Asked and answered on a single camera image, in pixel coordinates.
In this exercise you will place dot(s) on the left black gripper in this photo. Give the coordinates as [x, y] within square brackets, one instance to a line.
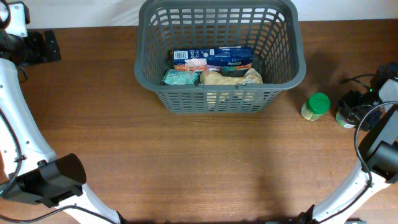
[40, 53]

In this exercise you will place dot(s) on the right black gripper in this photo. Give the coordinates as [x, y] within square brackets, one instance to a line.
[370, 120]

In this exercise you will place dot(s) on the silver tin can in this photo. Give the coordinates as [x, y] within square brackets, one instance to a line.
[343, 117]

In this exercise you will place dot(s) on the green lid jar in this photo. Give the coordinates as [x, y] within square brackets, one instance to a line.
[315, 106]

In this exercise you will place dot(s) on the tan food pouch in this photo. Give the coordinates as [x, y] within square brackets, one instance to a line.
[209, 77]

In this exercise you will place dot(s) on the grey plastic basket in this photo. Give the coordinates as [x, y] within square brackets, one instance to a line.
[270, 28]

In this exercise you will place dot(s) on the blue carton box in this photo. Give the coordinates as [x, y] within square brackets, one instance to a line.
[216, 59]

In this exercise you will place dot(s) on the teal snack packet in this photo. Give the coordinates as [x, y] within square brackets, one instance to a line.
[177, 77]

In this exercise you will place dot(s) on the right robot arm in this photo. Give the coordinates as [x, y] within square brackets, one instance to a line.
[373, 115]

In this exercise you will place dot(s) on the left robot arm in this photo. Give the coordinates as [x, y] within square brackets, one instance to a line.
[35, 174]

